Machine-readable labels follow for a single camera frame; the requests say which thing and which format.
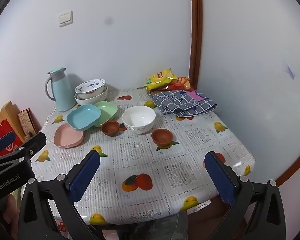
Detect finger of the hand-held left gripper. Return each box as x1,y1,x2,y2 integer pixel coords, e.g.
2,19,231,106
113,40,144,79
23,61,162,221
0,132,47,167
0,131,16,158

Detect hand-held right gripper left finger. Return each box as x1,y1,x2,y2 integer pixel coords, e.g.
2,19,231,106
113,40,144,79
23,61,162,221
17,149,105,240

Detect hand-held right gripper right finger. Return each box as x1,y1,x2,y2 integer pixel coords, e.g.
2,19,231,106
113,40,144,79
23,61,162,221
204,151,287,240

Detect pink plate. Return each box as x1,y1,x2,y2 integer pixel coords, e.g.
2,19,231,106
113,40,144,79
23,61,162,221
53,123,85,147

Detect small brown bowl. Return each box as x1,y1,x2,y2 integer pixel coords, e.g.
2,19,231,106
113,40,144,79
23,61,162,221
101,121,120,137
151,128,174,146

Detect blue plate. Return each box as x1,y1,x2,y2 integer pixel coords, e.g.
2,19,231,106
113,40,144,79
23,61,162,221
66,104,102,132

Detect green plate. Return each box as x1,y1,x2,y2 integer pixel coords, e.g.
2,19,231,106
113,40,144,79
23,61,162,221
92,101,118,128

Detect plain white bowl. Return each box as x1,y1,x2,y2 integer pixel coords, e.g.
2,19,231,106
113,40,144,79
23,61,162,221
122,105,156,134

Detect person's left hand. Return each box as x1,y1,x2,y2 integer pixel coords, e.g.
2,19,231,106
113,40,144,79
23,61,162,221
2,194,19,233

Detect red paper bag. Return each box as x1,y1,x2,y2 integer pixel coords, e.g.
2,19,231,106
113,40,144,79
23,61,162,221
0,119,24,158

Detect patterned brown box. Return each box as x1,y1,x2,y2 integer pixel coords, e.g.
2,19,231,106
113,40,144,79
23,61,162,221
17,108,38,140

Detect brown paper bag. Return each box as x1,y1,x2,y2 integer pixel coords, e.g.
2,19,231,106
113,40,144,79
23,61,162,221
0,101,25,143

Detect light blue thermos jug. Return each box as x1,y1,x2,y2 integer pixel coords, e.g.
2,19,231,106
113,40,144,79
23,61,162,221
45,67,77,112

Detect fruit print tablecloth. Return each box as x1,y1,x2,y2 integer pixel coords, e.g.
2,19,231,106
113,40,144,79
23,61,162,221
30,88,256,225

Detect wooden baseboard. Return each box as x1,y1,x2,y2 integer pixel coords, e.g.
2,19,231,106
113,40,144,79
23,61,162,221
275,140,300,187

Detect large white floral bowl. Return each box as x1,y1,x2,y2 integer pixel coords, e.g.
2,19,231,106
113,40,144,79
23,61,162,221
74,85,108,106

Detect blue patterned white bowl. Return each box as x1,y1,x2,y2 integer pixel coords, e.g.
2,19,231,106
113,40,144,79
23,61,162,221
74,79,106,100

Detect person's camouflage trousers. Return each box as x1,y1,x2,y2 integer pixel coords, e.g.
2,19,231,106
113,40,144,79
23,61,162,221
116,211,188,240

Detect grey checked cloth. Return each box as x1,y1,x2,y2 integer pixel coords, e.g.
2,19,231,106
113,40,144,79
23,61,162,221
150,89,217,117

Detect orange chip bag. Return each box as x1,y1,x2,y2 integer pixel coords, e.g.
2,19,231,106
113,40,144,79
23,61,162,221
162,77,191,91

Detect yellow chip bag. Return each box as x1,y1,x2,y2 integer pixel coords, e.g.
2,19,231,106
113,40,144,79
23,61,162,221
146,68,177,92

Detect white light switch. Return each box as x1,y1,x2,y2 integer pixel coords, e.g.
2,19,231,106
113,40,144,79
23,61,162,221
58,10,73,27

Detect wooden door frame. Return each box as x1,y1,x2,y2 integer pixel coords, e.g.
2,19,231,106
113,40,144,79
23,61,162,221
188,0,203,91

